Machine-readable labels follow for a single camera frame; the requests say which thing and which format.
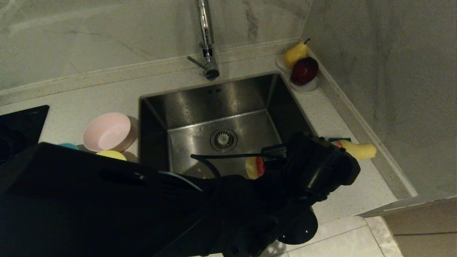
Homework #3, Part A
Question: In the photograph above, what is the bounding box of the yellow-capped orange dish soap bottle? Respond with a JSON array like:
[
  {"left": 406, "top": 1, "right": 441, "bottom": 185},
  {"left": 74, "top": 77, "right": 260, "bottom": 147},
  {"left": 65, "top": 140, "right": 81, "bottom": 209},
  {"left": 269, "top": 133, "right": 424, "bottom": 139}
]
[{"left": 246, "top": 140, "right": 377, "bottom": 180}]

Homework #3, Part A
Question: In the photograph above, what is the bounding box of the stainless steel sink basin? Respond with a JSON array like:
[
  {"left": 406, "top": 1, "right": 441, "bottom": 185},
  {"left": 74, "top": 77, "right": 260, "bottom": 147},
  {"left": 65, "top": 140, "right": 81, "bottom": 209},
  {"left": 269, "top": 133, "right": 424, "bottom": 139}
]
[{"left": 139, "top": 73, "right": 318, "bottom": 180}]

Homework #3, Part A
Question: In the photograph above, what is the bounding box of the round metal drain strainer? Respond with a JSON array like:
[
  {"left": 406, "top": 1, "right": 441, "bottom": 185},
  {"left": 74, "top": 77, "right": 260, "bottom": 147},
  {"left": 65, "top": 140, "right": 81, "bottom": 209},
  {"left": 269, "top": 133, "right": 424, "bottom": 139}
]
[{"left": 210, "top": 128, "right": 238, "bottom": 153}]

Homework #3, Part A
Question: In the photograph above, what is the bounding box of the small white dish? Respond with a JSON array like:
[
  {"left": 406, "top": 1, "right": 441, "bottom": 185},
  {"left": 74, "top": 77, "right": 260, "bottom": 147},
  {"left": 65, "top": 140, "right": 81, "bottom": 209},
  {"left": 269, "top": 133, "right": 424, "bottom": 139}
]
[
  {"left": 288, "top": 73, "right": 321, "bottom": 94},
  {"left": 276, "top": 54, "right": 294, "bottom": 74}
]

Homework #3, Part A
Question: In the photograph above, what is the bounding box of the dark red apple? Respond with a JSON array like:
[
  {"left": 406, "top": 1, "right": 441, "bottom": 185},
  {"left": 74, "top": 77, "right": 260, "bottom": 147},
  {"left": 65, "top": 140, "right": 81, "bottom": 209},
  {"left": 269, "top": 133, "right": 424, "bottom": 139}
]
[{"left": 291, "top": 57, "right": 319, "bottom": 86}]

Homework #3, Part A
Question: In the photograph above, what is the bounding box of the yellow pear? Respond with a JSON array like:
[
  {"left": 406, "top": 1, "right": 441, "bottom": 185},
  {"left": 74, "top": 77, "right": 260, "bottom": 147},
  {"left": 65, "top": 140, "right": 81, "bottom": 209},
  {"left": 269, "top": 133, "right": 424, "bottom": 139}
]
[{"left": 284, "top": 39, "right": 310, "bottom": 69}]

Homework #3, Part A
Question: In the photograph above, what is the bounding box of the chrome faucet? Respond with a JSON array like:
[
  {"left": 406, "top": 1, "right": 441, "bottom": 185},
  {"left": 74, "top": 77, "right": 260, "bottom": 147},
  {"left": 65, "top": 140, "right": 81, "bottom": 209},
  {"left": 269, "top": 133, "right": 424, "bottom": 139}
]
[{"left": 187, "top": 0, "right": 220, "bottom": 80}]

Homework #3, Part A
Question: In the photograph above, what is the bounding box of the yellow plastic bowl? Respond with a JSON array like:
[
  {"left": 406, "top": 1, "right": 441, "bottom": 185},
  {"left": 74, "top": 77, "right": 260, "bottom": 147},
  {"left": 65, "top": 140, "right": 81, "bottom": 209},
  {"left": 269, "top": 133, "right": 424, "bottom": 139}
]
[{"left": 96, "top": 150, "right": 127, "bottom": 161}]

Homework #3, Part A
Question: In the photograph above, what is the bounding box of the pink plastic bowl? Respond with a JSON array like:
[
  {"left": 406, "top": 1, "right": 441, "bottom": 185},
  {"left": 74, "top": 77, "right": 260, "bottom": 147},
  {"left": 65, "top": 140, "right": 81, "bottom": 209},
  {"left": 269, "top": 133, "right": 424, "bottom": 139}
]
[{"left": 83, "top": 112, "right": 138, "bottom": 152}]

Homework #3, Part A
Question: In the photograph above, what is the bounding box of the black induction cooktop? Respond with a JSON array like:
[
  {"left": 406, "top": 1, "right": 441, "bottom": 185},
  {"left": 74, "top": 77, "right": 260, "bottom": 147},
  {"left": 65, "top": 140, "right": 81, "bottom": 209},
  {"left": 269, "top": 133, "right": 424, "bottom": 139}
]
[{"left": 0, "top": 105, "right": 50, "bottom": 159}]

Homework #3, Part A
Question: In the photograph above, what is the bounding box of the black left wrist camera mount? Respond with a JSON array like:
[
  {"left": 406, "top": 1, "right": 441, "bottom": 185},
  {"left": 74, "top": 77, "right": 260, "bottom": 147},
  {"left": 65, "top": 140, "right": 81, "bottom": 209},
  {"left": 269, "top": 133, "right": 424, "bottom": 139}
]
[{"left": 286, "top": 132, "right": 361, "bottom": 200}]

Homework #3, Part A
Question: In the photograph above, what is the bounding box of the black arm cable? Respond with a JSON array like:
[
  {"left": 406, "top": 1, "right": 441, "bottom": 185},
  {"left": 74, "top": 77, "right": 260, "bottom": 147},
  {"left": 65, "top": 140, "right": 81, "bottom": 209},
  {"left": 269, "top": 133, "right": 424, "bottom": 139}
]
[{"left": 191, "top": 145, "right": 288, "bottom": 179}]

